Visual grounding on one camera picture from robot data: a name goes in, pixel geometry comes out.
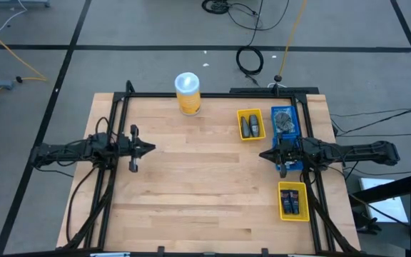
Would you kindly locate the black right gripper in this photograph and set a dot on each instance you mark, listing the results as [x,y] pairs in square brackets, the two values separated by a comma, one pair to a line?
[289,153]

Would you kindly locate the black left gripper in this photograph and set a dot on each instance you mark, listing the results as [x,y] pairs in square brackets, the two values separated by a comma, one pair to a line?
[128,148]

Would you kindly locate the white toothpaste tube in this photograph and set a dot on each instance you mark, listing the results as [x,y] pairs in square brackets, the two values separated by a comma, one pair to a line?
[288,164]

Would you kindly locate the grey toiletry tube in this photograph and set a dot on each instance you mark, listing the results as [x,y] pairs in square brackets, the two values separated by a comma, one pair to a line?
[245,128]
[254,125]

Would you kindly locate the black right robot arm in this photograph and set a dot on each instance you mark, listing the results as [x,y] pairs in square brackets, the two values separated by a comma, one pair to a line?
[351,151]

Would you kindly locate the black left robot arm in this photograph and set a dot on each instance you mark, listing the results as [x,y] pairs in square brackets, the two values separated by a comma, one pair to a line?
[77,148]

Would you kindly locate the yellow plastic basket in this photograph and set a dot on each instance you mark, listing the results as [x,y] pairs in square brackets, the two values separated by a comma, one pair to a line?
[239,123]
[303,203]

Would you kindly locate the yellow wipes canister white lid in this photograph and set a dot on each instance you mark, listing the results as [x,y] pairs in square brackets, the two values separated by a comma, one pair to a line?
[188,94]

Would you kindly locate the black round floor puck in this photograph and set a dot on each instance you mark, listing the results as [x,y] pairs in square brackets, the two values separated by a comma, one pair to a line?
[278,78]

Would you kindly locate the black table clamp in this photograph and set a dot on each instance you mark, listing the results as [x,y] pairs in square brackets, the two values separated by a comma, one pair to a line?
[161,251]
[264,252]

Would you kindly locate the black floor stand foot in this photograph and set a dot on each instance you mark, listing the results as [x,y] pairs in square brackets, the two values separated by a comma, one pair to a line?
[367,223]

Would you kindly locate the black diagonal stand beam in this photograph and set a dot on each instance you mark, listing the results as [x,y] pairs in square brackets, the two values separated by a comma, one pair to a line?
[391,187]

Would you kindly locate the black aluminium table frame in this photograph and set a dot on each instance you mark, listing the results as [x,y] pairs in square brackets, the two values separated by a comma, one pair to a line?
[121,118]

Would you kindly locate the black table-edge camera mount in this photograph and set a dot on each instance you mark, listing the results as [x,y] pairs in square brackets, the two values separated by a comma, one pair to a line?
[273,90]

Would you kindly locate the silver frame plate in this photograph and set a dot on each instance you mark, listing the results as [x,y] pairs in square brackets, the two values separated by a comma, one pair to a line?
[110,254]

